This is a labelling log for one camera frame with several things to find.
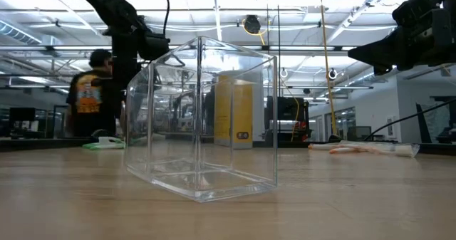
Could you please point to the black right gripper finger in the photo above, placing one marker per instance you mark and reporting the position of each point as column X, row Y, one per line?
column 377, row 51
column 384, row 68

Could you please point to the orange white toothbrush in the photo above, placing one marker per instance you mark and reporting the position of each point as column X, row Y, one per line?
column 320, row 146
column 342, row 150
column 406, row 150

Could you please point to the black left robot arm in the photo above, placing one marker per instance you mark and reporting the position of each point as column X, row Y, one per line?
column 114, row 6

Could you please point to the person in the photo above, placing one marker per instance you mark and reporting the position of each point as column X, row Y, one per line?
column 89, row 97

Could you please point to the black monitor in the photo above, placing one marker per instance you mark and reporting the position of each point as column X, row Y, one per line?
column 358, row 133
column 21, row 115

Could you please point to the grey board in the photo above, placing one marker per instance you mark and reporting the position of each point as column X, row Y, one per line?
column 438, row 119

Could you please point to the clear acrylic organizer box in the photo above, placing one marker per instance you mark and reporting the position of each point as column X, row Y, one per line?
column 198, row 126

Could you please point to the yellow disinfecting wipes canister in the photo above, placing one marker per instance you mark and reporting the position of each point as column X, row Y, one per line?
column 242, row 112

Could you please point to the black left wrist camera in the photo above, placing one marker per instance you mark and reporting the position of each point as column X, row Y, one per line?
column 155, row 46

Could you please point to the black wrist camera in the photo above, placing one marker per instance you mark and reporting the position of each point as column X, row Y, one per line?
column 155, row 46
column 413, row 12

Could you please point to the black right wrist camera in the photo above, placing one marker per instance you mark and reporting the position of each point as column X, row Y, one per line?
column 413, row 12

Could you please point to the black aluminium table frame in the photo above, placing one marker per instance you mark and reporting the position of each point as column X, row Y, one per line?
column 35, row 144

